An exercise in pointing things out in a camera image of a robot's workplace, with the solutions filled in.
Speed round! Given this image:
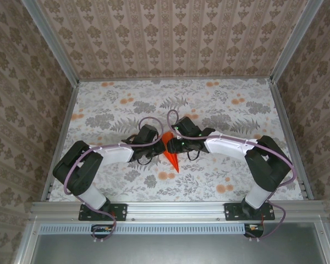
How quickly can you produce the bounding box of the floral patterned table mat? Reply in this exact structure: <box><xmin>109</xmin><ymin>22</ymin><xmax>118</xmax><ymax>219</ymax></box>
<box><xmin>48</xmin><ymin>78</ymin><xmax>305</xmax><ymax>203</ymax></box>

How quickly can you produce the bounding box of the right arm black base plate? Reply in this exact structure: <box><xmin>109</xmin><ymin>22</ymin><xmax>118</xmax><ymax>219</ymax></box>
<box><xmin>224</xmin><ymin>202</ymin><xmax>276</xmax><ymax>222</ymax></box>

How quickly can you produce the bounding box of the grey metal sheet panel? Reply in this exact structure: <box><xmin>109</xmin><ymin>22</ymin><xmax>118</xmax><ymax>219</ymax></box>
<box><xmin>30</xmin><ymin>233</ymin><xmax>327</xmax><ymax>264</ymax></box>

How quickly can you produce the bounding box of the grey slotted cable duct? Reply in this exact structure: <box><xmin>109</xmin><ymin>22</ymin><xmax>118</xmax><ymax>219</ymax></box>
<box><xmin>40</xmin><ymin>223</ymin><xmax>265</xmax><ymax>234</ymax></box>

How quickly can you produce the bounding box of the right aluminium table side rail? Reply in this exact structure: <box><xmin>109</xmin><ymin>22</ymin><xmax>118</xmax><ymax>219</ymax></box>
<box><xmin>268</xmin><ymin>79</ymin><xmax>315</xmax><ymax>200</ymax></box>

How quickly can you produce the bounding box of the aluminium table side rail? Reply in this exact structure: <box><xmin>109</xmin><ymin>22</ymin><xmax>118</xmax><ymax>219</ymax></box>
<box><xmin>40</xmin><ymin>81</ymin><xmax>81</xmax><ymax>201</ymax></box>
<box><xmin>268</xmin><ymin>79</ymin><xmax>315</xmax><ymax>200</ymax></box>

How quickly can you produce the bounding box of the right aluminium frame post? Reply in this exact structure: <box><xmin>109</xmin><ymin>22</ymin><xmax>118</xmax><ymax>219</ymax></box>
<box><xmin>268</xmin><ymin>0</ymin><xmax>324</xmax><ymax>83</ymax></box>

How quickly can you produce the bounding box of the aluminium mounting rail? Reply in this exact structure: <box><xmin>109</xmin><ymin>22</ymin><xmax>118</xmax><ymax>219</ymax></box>
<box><xmin>30</xmin><ymin>200</ymin><xmax>327</xmax><ymax>221</ymax></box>

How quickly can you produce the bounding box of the aluminium frame post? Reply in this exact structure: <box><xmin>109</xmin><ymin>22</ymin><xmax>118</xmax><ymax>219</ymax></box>
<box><xmin>21</xmin><ymin>0</ymin><xmax>81</xmax><ymax>86</ymax></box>
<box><xmin>268</xmin><ymin>0</ymin><xmax>324</xmax><ymax>83</ymax></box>

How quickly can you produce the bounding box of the aluminium table end rail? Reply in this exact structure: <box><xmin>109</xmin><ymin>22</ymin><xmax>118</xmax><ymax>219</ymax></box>
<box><xmin>78</xmin><ymin>76</ymin><xmax>273</xmax><ymax>83</ymax></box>

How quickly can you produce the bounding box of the left aluminium table side rail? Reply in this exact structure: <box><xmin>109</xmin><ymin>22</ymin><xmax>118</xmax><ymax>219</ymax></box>
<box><xmin>40</xmin><ymin>81</ymin><xmax>81</xmax><ymax>201</ymax></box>

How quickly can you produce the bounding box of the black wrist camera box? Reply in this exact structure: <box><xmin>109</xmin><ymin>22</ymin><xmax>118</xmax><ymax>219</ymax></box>
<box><xmin>175</xmin><ymin>116</ymin><xmax>202</xmax><ymax>138</ymax></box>
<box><xmin>137</xmin><ymin>124</ymin><xmax>159</xmax><ymax>142</ymax></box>

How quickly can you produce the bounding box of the right black wrist camera box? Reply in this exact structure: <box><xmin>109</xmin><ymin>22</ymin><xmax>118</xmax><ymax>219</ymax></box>
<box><xmin>175</xmin><ymin>116</ymin><xmax>202</xmax><ymax>138</ymax></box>

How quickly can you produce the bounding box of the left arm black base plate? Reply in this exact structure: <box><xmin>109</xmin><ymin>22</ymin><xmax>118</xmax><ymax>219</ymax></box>
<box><xmin>78</xmin><ymin>202</ymin><xmax>128</xmax><ymax>222</ymax></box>

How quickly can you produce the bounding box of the left black wrist camera box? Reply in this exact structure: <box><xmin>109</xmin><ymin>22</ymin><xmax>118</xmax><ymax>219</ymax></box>
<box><xmin>137</xmin><ymin>124</ymin><xmax>159</xmax><ymax>142</ymax></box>

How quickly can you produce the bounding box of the left aluminium frame post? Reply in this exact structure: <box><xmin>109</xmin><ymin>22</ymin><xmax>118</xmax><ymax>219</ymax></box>
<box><xmin>21</xmin><ymin>0</ymin><xmax>81</xmax><ymax>86</ymax></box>

